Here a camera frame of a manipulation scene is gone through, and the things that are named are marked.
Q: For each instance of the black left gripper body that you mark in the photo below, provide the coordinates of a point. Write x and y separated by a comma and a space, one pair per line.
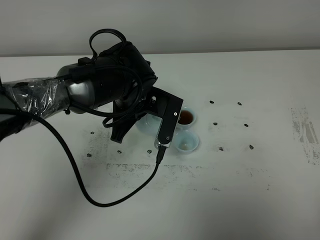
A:
121, 125

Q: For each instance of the light blue porcelain teapot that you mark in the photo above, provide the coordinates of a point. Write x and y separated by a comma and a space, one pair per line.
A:
149, 124

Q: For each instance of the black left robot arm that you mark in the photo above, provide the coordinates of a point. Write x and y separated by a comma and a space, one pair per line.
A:
114, 84

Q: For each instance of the far light blue teacup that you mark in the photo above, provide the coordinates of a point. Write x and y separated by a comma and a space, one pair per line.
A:
187, 118

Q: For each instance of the light blue teacup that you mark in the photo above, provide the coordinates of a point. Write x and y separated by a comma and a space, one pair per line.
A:
185, 141
187, 118

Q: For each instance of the near light blue teacup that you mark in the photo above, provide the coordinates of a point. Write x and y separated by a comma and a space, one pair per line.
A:
185, 141

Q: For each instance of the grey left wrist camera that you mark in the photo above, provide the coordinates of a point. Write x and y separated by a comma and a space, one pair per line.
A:
166, 106

